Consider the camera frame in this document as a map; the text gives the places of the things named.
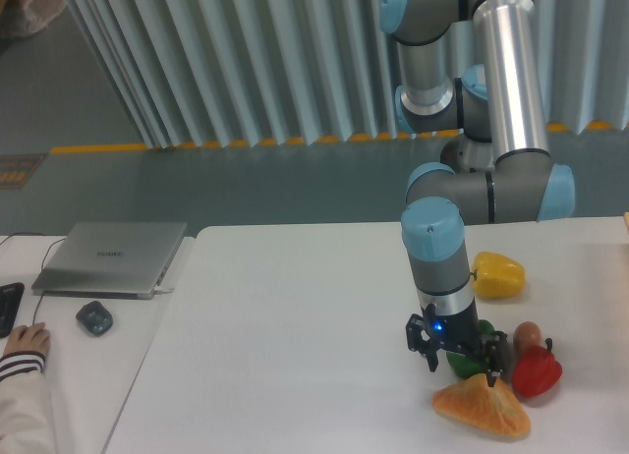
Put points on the black keyboard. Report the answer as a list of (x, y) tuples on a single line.
[(10, 300)]

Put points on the white folding partition screen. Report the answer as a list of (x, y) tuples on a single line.
[(252, 70)]

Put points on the person's hand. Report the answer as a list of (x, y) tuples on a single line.
[(28, 339)]

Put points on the wooden basket edge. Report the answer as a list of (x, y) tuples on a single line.
[(626, 223)]

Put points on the orange triangular bread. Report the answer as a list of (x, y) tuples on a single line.
[(492, 409)]

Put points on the yellow bell pepper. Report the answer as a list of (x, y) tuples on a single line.
[(497, 276)]

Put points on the brown egg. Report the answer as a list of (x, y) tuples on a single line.
[(526, 335)]

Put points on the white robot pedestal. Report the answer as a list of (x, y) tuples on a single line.
[(463, 154)]

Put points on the silver closed laptop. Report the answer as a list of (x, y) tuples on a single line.
[(111, 259)]

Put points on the green bell pepper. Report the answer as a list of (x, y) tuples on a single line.
[(463, 366)]

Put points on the dark grey small device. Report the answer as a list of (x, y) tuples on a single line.
[(95, 318)]

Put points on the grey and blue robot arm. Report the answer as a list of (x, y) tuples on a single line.
[(491, 130)]

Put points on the white striped sleeve forearm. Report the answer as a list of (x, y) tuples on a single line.
[(26, 410)]

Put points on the red bell pepper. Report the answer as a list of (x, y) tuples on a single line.
[(536, 371)]

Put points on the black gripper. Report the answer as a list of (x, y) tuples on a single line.
[(429, 332)]

